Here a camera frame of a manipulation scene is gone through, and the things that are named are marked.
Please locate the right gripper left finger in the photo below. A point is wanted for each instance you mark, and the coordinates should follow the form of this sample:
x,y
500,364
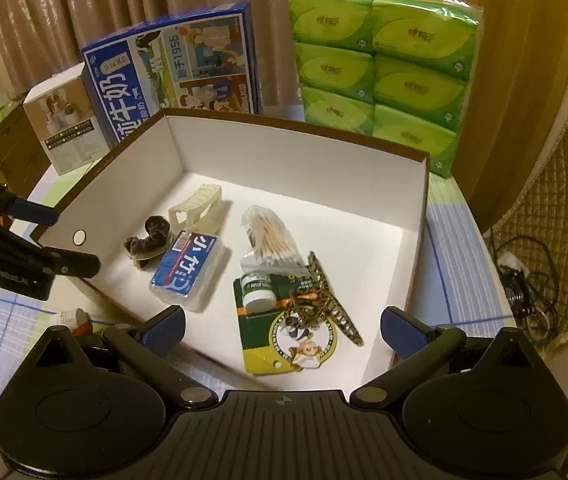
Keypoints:
x,y
144,349

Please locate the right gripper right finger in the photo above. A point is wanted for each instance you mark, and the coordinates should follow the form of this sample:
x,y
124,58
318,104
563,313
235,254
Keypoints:
x,y
423,352

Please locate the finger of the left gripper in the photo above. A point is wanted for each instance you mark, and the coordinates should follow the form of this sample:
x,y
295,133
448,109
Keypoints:
x,y
32,212
67,262

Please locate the brown velvet scrunchie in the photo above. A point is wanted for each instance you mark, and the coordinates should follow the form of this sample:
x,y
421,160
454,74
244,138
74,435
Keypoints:
x,y
143,250

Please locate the blue tissue pack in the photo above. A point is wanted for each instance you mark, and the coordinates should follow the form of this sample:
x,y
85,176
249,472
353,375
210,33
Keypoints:
x,y
185,275

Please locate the bronze hair clip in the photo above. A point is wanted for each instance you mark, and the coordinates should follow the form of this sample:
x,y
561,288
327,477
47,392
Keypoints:
x,y
315,299

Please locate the green card with small jar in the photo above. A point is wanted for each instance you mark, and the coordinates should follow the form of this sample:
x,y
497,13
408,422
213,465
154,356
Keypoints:
x,y
280,330

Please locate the cotton swab bag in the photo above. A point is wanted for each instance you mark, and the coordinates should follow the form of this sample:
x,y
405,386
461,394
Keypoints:
x,y
272,247

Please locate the brown cardboard boxes stack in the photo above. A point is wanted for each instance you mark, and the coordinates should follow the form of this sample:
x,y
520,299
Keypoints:
x,y
22,159

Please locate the small white bottle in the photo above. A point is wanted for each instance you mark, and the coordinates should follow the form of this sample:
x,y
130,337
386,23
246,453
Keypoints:
x,y
76,320

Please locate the small white product box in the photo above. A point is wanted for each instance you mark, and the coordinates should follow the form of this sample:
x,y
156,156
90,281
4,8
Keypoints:
x,y
61,113

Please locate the brown white cardboard box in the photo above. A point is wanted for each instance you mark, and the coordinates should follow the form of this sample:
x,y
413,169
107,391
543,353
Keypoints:
x,y
282,241

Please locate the blue milk carton box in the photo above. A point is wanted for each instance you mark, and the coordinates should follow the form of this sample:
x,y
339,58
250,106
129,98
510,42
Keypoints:
x,y
200,59

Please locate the green tissue multipack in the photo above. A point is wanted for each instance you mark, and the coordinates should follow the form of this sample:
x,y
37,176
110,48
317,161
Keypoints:
x,y
397,70

